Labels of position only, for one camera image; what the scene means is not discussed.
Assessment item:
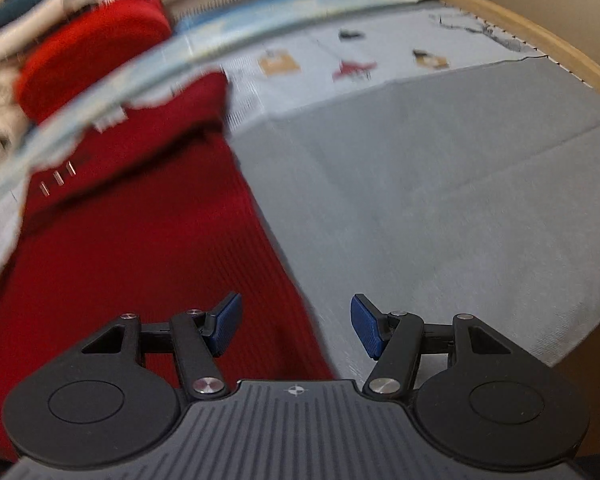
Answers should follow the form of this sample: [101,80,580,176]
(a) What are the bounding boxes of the wooden bed frame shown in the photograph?
[345,0,600,91]

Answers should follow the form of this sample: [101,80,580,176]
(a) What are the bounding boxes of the grey printed bed sheet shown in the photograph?
[0,0,600,376]

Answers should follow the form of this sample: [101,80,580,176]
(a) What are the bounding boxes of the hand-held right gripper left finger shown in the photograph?
[77,291,244,402]

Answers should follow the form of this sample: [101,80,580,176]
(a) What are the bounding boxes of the light blue patterned blanket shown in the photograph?
[0,0,441,211]

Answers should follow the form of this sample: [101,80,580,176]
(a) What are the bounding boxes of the folded red blanket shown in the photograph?
[14,0,173,126]

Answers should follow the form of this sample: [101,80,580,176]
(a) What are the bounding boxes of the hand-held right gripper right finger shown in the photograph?
[350,294,523,403]

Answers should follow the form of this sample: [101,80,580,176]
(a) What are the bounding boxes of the red knit sweater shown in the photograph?
[0,72,338,461]

